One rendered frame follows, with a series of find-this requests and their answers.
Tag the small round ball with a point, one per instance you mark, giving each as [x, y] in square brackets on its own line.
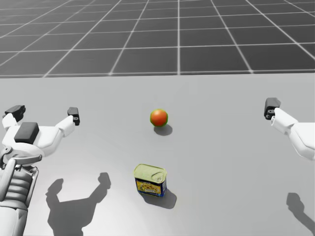
[159, 117]

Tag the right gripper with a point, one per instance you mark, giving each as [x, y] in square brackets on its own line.
[305, 140]

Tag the green and blue rectangular can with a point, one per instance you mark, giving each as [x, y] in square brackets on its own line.
[150, 180]

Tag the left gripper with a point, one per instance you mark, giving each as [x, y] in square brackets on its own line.
[46, 137]

